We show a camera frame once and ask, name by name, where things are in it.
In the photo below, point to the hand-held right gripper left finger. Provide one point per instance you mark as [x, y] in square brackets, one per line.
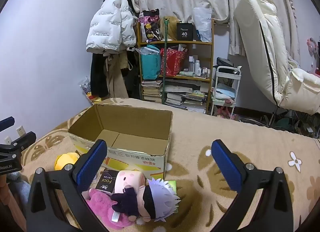
[91, 162]

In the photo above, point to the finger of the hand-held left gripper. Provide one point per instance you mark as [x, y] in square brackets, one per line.
[26, 139]
[7, 123]

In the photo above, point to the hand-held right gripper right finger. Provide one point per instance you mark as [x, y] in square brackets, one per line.
[226, 164]

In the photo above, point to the black tissue pack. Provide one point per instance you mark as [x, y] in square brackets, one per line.
[106, 182]

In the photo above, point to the yellow plush toy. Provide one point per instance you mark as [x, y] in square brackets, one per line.
[66, 158]

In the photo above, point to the pink plush bear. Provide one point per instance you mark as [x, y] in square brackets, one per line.
[100, 202]

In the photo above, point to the pink swirl roll plush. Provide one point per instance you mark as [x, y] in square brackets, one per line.
[130, 178]

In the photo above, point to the green packet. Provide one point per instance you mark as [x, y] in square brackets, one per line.
[172, 185]

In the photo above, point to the cardboard box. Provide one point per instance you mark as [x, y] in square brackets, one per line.
[140, 122]

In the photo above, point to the white-haired plush doll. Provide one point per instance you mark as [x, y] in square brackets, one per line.
[162, 194]

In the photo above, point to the brown floral blanket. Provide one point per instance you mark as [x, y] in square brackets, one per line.
[225, 127]

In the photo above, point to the pink fabric item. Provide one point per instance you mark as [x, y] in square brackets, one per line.
[225, 113]

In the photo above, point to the folded blue towel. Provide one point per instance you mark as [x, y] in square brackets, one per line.
[225, 92]

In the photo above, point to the clear bag of toys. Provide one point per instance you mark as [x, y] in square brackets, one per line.
[87, 89]

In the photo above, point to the messy pile of books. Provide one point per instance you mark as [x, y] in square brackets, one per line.
[185, 99]

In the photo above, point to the black hanging coat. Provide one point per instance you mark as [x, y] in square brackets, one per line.
[98, 77]

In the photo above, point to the beige hanging garment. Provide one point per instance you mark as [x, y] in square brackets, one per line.
[116, 79]

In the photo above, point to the neat stack of books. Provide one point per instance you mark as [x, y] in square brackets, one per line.
[151, 92]

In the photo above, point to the white trolley cart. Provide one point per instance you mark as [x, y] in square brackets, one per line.
[228, 69]

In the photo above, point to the group of cosmetic bottles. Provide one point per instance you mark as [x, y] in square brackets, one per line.
[197, 67]

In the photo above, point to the black bag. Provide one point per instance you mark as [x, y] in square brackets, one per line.
[225, 62]

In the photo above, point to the green pole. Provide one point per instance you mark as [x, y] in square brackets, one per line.
[165, 72]

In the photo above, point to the teal shopping bag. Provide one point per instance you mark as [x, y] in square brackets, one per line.
[150, 67]

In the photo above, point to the red patterned bag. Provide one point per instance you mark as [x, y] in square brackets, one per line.
[173, 63]

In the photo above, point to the wooden shelf unit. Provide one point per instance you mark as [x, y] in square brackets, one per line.
[175, 42]

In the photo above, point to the white puffer jacket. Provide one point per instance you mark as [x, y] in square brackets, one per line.
[107, 29]

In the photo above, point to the cream recliner chair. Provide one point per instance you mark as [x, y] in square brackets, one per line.
[260, 34]

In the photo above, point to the black box with white print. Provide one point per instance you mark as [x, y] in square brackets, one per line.
[185, 32]

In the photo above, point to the white plastic bag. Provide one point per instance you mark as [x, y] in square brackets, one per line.
[202, 24]

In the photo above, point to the pink fan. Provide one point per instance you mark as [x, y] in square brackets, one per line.
[313, 47]

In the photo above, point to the blonde wig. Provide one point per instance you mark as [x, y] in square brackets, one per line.
[171, 28]

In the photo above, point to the colourful printed bag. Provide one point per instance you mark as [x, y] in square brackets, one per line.
[150, 27]

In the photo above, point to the white wall socket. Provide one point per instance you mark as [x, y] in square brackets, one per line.
[20, 130]
[8, 140]

